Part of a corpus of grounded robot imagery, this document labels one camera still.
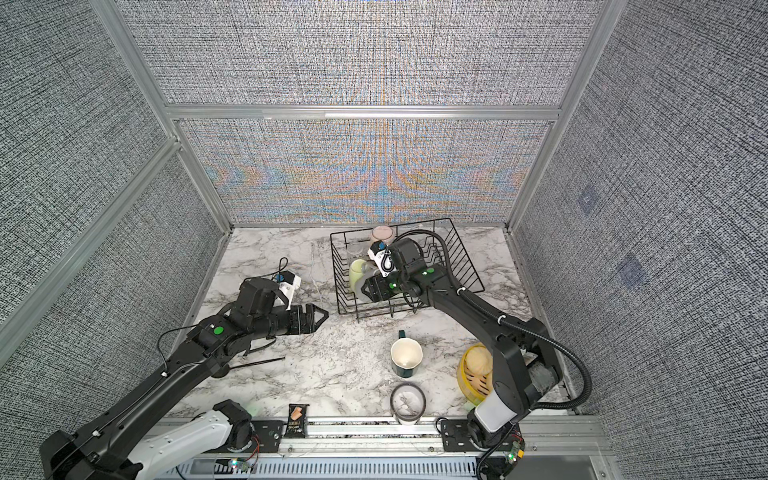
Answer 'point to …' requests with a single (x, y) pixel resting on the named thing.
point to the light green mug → (356, 269)
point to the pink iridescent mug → (382, 233)
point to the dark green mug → (406, 355)
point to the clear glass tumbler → (355, 248)
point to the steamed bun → (478, 361)
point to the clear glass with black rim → (408, 403)
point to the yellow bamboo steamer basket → (474, 388)
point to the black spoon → (255, 362)
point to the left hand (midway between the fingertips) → (319, 316)
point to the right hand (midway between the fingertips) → (374, 281)
